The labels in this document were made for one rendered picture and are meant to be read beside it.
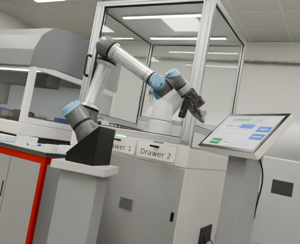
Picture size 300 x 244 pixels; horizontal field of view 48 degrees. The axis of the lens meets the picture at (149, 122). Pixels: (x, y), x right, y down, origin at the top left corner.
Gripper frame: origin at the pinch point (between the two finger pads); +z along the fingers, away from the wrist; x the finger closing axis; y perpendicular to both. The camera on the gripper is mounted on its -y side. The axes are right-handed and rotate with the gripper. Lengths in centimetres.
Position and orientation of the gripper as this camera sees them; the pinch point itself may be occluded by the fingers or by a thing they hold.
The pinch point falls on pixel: (201, 122)
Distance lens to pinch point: 199.1
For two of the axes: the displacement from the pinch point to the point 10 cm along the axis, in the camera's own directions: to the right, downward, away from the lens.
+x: -3.9, -0.1, 9.2
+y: 7.1, -6.4, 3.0
